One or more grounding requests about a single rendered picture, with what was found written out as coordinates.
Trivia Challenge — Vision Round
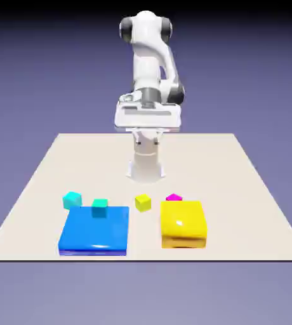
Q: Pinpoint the large yellow box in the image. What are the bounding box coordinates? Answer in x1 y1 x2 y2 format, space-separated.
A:
160 200 208 249

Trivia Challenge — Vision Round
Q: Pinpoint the small teal cube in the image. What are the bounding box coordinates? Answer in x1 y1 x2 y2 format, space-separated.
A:
91 198 109 218

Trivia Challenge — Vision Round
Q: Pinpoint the small cyan cube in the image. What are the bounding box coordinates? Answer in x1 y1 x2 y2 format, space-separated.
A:
62 191 83 211

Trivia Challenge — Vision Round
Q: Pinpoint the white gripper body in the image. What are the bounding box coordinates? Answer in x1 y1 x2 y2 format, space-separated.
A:
114 100 183 133

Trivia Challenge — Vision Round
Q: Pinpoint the small yellow cube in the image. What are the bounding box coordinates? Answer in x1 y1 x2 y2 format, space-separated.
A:
134 194 152 213

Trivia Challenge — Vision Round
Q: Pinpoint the large blue box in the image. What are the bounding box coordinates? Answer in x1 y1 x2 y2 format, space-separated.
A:
58 205 130 256

